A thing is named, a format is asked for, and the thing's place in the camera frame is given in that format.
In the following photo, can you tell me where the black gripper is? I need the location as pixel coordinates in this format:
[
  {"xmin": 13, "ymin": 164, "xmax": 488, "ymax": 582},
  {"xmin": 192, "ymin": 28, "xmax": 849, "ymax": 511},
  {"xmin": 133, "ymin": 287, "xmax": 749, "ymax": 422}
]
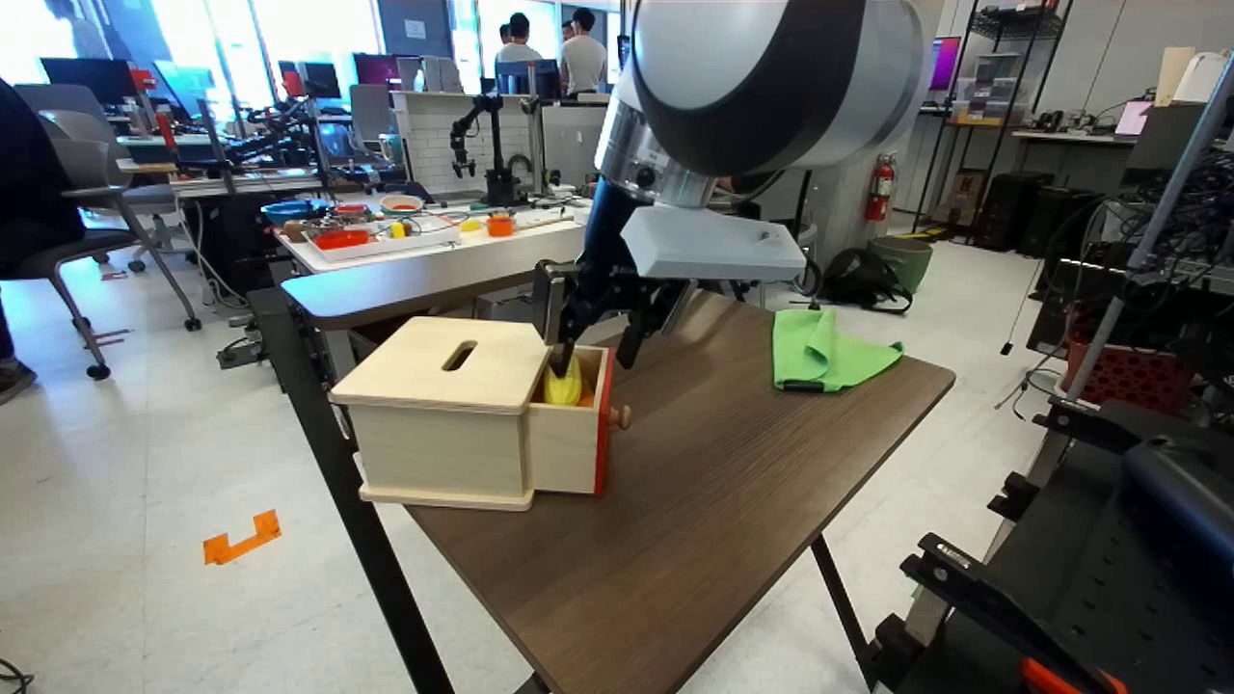
[{"xmin": 531, "ymin": 176, "xmax": 691, "ymax": 382}]

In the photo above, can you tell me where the yellow ribbed object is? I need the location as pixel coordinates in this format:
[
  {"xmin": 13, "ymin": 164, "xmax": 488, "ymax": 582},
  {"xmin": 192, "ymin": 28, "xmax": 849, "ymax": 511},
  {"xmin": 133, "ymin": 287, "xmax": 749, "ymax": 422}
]
[{"xmin": 542, "ymin": 359, "xmax": 589, "ymax": 407}]

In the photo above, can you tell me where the red-fronted wooden drawer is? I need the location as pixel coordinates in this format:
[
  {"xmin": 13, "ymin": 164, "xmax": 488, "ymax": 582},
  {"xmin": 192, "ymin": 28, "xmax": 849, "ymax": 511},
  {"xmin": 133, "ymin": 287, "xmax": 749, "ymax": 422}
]
[{"xmin": 524, "ymin": 344, "xmax": 638, "ymax": 502}]

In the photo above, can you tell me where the white table with toys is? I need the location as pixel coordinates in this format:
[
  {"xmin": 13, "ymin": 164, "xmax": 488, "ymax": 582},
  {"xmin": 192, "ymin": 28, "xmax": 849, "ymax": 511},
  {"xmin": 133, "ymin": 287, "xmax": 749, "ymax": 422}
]
[{"xmin": 269, "ymin": 188, "xmax": 593, "ymax": 278}]

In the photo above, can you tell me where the green cloth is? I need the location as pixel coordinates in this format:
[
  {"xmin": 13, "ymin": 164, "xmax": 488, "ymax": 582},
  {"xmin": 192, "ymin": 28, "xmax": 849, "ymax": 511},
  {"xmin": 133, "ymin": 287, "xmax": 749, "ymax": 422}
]
[{"xmin": 766, "ymin": 302, "xmax": 905, "ymax": 397}]

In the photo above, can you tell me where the cream wooden slot box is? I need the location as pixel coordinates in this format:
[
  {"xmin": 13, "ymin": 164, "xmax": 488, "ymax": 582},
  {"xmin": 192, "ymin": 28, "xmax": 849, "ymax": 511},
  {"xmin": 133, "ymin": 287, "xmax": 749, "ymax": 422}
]
[{"xmin": 324, "ymin": 314, "xmax": 557, "ymax": 516}]

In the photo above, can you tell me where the black backpack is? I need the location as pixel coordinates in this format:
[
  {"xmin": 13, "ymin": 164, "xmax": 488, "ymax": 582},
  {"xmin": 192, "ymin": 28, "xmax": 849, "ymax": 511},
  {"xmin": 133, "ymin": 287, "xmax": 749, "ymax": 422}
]
[{"xmin": 822, "ymin": 241, "xmax": 919, "ymax": 312}]

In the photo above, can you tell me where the person in white shirt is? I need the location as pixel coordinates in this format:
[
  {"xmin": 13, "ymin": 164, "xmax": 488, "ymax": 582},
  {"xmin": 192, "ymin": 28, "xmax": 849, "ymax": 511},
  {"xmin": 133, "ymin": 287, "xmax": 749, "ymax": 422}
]
[{"xmin": 558, "ymin": 5, "xmax": 614, "ymax": 98}]

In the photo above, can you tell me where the red tray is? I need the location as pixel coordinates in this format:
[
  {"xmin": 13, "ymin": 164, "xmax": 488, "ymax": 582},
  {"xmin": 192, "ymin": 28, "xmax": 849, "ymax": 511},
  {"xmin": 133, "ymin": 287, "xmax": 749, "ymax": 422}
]
[{"xmin": 310, "ymin": 222, "xmax": 377, "ymax": 253}]

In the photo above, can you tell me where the red fire extinguisher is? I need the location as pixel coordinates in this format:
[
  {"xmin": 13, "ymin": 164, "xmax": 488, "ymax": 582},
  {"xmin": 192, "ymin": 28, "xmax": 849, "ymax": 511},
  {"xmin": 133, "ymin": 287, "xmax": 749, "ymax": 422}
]
[{"xmin": 859, "ymin": 150, "xmax": 898, "ymax": 227}]

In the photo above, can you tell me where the green floor mat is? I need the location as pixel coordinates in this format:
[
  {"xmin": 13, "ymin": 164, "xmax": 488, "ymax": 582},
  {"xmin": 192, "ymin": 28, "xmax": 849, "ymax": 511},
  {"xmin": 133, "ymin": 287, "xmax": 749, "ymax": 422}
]
[{"xmin": 872, "ymin": 230, "xmax": 937, "ymax": 302}]

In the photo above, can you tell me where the black shelving rack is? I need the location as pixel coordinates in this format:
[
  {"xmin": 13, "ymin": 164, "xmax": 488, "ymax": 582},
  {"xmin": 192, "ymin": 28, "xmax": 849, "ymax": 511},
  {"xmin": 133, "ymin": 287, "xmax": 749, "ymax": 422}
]
[{"xmin": 922, "ymin": 0, "xmax": 1102, "ymax": 241}]

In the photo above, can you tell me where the grey office swivel chair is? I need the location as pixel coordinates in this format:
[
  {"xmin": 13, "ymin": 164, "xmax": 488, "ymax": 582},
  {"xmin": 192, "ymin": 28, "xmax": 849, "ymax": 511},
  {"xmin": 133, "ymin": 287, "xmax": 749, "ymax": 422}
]
[{"xmin": 16, "ymin": 80, "xmax": 209, "ymax": 384}]

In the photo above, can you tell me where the red perforated crate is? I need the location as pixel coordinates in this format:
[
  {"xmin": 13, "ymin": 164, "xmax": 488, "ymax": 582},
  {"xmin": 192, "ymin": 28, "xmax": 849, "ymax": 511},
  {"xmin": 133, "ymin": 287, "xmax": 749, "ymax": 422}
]
[{"xmin": 1062, "ymin": 337, "xmax": 1197, "ymax": 417}]

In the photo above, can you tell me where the grey metal pole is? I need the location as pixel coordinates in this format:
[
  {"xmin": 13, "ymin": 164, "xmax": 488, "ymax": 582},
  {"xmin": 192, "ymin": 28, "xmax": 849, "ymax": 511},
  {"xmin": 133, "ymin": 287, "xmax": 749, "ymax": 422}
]
[{"xmin": 1063, "ymin": 52, "xmax": 1234, "ymax": 402}]

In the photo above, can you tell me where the black robot cart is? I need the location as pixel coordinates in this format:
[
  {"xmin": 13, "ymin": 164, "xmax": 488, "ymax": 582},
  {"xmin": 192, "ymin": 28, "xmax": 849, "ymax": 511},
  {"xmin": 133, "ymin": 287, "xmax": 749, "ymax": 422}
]
[{"xmin": 864, "ymin": 397, "xmax": 1234, "ymax": 694}]

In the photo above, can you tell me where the person in black clothes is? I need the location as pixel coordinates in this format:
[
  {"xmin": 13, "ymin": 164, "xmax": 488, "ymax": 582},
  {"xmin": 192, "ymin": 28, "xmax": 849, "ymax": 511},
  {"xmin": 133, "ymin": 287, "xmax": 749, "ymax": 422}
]
[{"xmin": 0, "ymin": 78, "xmax": 89, "ymax": 404}]

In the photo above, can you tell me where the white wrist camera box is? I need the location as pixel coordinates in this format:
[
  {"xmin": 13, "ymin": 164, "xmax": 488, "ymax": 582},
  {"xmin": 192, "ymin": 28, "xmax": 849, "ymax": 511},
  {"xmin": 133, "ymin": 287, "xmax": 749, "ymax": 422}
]
[{"xmin": 620, "ymin": 205, "xmax": 811, "ymax": 287}]

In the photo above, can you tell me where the dark wood black-frame table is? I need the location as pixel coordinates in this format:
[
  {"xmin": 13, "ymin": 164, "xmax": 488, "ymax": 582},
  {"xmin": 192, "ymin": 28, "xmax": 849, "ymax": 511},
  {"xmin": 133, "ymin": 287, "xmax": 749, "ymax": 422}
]
[{"xmin": 243, "ymin": 219, "xmax": 961, "ymax": 694}]

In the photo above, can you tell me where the orange-handled black clamp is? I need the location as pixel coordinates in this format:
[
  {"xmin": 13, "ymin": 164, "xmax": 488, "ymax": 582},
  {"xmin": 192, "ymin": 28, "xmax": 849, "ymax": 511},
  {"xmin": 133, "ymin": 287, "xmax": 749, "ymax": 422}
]
[{"xmin": 898, "ymin": 530, "xmax": 1134, "ymax": 694}]

